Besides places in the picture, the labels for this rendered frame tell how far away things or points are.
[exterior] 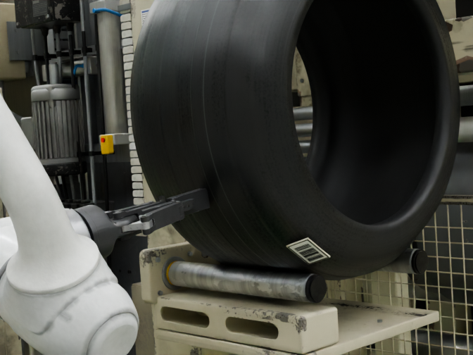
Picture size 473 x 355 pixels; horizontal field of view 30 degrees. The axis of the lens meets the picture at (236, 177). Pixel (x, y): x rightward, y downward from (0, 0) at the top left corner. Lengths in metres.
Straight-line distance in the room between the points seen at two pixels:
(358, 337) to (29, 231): 0.70
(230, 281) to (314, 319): 0.18
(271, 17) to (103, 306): 0.53
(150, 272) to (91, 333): 0.66
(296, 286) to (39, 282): 0.54
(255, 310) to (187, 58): 0.41
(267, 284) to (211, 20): 0.43
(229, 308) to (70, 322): 0.56
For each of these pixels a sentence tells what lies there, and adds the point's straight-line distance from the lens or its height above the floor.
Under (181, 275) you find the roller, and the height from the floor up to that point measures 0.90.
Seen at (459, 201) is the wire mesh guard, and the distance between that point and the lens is 1.75.
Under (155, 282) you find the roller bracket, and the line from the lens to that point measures 1.60.
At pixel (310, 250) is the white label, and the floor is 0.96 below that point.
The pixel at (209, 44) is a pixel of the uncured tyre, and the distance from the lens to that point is 1.29.
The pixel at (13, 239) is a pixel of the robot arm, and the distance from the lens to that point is 1.08.
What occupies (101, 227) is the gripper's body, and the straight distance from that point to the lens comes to 1.18.
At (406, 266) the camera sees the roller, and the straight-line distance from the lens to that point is 1.59.
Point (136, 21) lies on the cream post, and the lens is 1.76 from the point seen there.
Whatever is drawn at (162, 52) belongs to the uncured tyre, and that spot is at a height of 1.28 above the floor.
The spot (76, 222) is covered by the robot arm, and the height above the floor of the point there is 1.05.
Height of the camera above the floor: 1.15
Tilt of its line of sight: 3 degrees down
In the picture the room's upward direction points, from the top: 4 degrees counter-clockwise
